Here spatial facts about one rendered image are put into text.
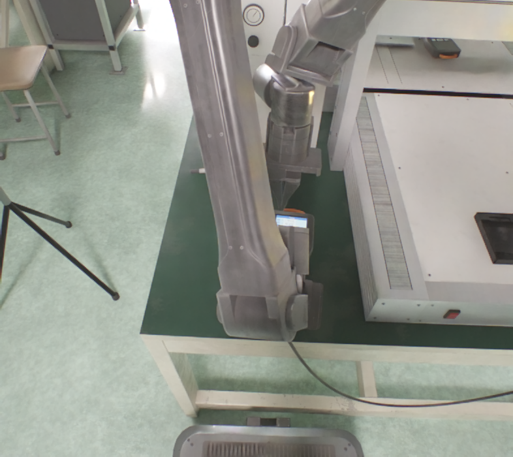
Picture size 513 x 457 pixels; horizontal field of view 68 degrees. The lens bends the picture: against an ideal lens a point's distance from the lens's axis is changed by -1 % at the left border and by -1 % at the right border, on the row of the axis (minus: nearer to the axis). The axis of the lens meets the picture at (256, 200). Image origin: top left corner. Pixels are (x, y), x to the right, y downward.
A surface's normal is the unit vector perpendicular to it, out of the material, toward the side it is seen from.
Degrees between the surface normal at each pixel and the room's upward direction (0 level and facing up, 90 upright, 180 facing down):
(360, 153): 0
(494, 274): 0
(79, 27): 90
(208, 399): 0
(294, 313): 69
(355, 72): 90
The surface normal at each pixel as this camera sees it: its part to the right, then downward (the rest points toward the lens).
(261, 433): 0.03, -1.00
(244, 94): 0.89, -0.04
